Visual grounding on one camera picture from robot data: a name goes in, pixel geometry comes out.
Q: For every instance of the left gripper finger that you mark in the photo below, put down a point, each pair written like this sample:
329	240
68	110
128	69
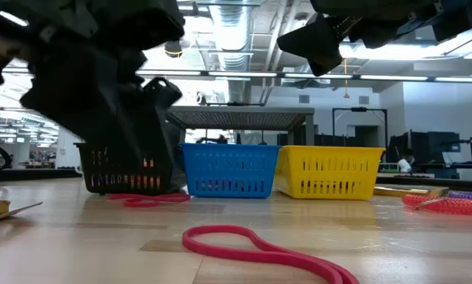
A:
173	134
141	158

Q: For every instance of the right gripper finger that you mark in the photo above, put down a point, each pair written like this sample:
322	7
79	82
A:
374	35
315	43

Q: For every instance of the red rubber band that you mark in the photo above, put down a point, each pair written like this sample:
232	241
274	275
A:
307	263
173	196

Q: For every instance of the blue plastic basket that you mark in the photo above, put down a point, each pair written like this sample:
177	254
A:
228	152

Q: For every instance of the black plastic basket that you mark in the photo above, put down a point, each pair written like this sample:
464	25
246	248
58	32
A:
84	165

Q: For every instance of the yellow plastic basket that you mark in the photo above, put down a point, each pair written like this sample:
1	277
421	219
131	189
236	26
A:
330	154

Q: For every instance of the yellow pack with green window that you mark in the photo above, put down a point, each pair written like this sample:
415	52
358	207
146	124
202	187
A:
401	192

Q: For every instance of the white pillar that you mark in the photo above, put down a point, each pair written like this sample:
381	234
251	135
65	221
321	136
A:
68	154

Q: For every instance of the grey perforated metal shelf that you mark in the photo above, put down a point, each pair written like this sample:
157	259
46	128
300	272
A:
240	111

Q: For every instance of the long ceiling light strip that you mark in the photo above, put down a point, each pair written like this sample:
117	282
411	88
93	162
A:
240	73

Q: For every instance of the black hanging spotlight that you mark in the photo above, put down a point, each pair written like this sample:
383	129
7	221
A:
173	49

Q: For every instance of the black robot station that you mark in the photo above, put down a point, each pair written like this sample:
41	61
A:
437	150

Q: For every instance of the person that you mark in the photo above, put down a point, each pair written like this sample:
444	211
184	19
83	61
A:
405	163

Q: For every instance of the black rectangular stand frame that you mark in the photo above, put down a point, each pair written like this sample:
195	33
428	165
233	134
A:
360	109

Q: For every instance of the silver spiral ceiling duct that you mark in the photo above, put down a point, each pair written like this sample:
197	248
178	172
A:
232	39

